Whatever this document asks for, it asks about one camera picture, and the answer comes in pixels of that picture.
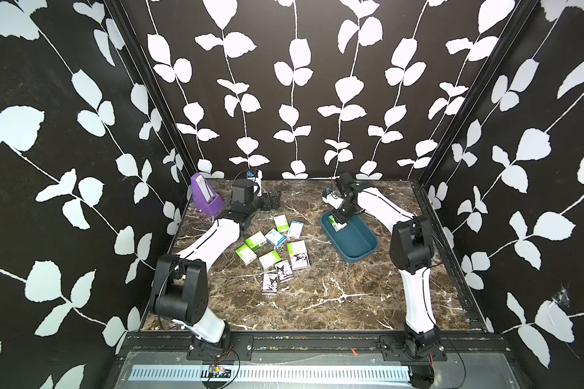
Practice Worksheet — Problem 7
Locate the green tissue pack front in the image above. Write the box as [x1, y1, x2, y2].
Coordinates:
[328, 215, 347, 232]

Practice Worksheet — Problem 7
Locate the green tissue pack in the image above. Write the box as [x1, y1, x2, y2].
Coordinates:
[245, 232, 268, 251]
[235, 244, 257, 265]
[274, 215, 290, 233]
[259, 251, 282, 271]
[328, 215, 347, 232]

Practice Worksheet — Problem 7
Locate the light blue tissue pack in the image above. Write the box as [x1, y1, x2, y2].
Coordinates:
[287, 221, 304, 240]
[265, 229, 286, 248]

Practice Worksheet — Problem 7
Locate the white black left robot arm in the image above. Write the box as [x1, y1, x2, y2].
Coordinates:
[150, 178, 282, 348]

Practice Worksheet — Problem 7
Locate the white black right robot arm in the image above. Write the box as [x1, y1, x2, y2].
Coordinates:
[323, 173, 440, 359]

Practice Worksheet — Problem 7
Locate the teal plastic storage box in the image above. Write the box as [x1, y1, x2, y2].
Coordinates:
[321, 212, 379, 264]

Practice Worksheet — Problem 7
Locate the white card in holder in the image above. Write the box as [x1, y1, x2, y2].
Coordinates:
[195, 174, 213, 204]

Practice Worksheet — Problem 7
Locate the purple plastic holder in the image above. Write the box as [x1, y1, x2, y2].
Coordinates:
[191, 173, 224, 217]

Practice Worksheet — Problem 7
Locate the black purple tissue pack front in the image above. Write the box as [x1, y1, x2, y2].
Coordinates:
[261, 273, 278, 295]

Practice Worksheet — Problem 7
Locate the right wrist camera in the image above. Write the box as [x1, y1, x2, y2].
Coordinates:
[322, 189, 342, 208]

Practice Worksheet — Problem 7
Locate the black front mounting rail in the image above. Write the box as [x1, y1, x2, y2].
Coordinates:
[118, 331, 511, 363]

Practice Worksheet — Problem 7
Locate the small circuit board with wires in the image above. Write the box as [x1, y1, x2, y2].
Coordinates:
[201, 365, 233, 381]

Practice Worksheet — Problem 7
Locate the white perforated rail strip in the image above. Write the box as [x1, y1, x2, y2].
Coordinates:
[128, 365, 411, 384]

